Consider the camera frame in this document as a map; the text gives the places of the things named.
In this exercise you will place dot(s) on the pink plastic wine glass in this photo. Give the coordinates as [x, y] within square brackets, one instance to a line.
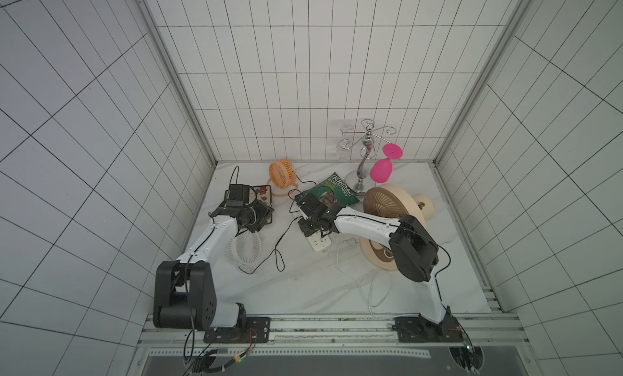
[382, 169]

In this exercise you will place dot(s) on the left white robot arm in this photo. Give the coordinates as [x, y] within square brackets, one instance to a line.
[185, 296]

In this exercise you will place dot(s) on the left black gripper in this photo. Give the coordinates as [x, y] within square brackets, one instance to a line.
[264, 212]

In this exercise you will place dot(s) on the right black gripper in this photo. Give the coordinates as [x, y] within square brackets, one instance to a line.
[308, 210]

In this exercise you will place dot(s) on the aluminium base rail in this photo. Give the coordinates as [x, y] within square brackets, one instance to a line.
[335, 334]

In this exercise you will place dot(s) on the large beige desk fan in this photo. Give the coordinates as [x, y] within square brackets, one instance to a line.
[391, 201]

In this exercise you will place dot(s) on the silver glass holder stand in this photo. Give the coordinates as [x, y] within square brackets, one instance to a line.
[366, 139]

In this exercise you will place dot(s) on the small orange desk fan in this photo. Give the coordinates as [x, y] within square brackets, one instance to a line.
[282, 174]

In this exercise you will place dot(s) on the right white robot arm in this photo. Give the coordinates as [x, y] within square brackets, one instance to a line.
[414, 251]

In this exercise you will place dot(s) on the white power strip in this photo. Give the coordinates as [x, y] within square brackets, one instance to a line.
[316, 241]

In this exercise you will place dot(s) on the green chip bag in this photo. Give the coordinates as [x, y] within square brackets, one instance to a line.
[333, 190]

